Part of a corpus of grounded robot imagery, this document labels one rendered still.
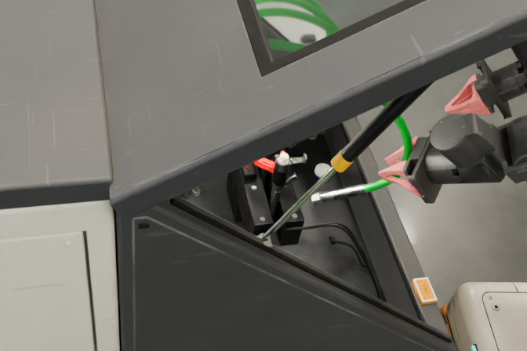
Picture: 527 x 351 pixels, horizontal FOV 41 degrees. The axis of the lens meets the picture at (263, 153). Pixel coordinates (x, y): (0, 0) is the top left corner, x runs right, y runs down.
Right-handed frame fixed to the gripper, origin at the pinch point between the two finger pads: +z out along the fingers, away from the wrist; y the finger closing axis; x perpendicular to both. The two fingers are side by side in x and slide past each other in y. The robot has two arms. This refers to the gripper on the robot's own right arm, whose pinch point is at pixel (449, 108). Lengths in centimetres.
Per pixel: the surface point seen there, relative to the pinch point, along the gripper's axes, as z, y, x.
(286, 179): 30.1, 7.9, 8.9
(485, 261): 41, -127, -60
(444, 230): 51, -117, -72
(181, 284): 25, 35, 50
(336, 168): 2, 36, 42
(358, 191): 15.0, 7.5, 18.6
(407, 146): 2.9, 13.2, 19.2
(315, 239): 38.9, -14.8, 4.4
